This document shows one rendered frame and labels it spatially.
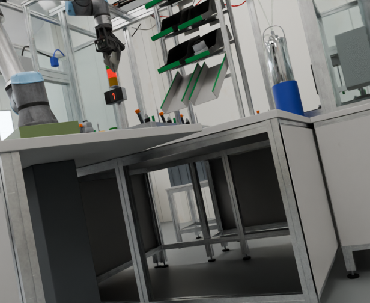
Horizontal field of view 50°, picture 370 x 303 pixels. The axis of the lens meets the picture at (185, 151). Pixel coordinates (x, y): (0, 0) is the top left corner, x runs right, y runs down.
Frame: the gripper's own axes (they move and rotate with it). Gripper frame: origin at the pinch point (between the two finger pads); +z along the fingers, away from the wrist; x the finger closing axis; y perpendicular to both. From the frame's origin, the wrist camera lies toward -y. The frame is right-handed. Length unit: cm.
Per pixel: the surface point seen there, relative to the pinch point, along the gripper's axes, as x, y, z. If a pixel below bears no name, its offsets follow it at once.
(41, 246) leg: -10, 51, 69
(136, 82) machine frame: -66, -127, -30
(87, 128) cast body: -36.8, -18.4, 18.5
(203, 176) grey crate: -59, -205, 57
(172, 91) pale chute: 17.0, -19.3, 13.1
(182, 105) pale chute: 25.1, -10.9, 22.8
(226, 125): 50, 6, 39
